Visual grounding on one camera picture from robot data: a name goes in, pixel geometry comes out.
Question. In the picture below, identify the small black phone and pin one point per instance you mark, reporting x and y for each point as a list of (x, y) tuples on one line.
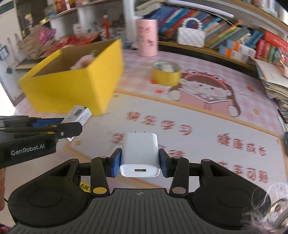
[(284, 115)]

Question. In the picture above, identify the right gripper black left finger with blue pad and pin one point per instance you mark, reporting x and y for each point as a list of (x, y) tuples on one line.
[(100, 169)]

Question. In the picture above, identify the orange blue white box upper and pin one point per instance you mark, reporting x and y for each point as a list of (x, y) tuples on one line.
[(241, 48)]

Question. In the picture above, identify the stack of papers and workbooks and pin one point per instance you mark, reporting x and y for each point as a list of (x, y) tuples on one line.
[(274, 83)]

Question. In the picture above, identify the pink cartoon desk mat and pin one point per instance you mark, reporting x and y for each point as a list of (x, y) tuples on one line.
[(249, 145)]

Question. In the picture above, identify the red patterned paper pile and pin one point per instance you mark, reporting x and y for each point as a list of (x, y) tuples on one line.
[(74, 40)]

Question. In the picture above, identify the pink cylindrical pen holder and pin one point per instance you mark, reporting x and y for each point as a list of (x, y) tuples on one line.
[(147, 37)]

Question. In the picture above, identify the small white card box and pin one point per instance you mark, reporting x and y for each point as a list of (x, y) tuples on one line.
[(77, 116)]

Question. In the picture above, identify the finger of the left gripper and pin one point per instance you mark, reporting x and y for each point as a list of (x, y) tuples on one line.
[(26, 121), (26, 132)]

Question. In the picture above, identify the white quilted pearl handbag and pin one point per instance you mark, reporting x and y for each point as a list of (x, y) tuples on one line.
[(189, 36)]

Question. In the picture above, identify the beige crumpled blanket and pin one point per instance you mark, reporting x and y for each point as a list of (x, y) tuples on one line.
[(37, 42)]

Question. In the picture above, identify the row of books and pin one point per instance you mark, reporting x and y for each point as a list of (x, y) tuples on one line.
[(218, 26)]

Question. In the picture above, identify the yellow tape roll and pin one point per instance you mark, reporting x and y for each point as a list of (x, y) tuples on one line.
[(166, 73)]

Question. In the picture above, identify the red hanging tassel doll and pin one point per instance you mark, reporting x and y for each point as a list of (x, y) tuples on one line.
[(106, 26)]

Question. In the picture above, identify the yellow cardboard box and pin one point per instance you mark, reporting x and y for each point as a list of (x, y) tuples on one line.
[(51, 87)]

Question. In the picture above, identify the white usb charger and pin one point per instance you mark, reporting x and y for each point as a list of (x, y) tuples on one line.
[(140, 155)]

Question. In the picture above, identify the orange blue white box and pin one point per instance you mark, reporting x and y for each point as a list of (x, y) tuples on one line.
[(241, 48), (233, 54)]

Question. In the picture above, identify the orange blue white box lower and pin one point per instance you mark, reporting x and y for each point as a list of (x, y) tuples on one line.
[(233, 54)]

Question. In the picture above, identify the white bookshelf frame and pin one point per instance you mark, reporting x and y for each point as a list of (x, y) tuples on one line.
[(82, 16)]

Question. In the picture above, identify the large pink plush pig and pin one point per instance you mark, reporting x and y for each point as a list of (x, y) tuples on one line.
[(84, 61)]

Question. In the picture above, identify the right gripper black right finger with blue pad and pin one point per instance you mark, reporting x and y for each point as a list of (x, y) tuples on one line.
[(176, 168)]

